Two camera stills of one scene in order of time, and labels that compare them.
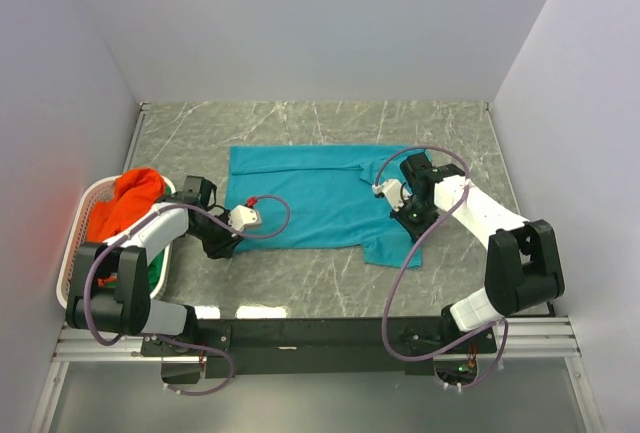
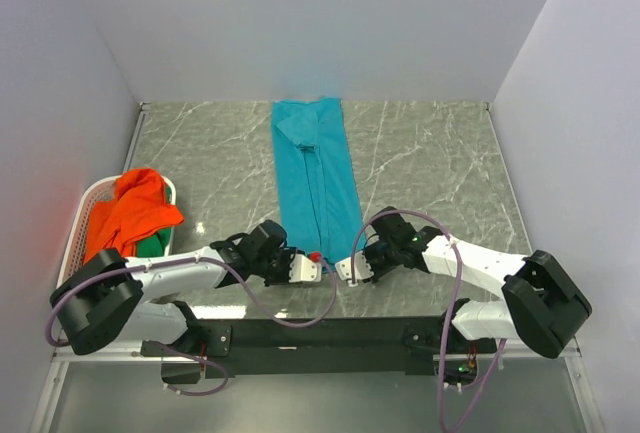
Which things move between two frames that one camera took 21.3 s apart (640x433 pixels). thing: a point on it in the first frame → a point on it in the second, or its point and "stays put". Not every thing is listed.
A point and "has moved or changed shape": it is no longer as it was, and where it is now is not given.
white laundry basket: x=97 y=190 stays put
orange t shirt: x=136 y=191 stays put
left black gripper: x=225 y=246 → x=285 y=277
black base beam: x=311 y=346 stays put
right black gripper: x=414 y=230 → x=377 y=272
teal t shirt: x=320 y=197 has moved or changed shape
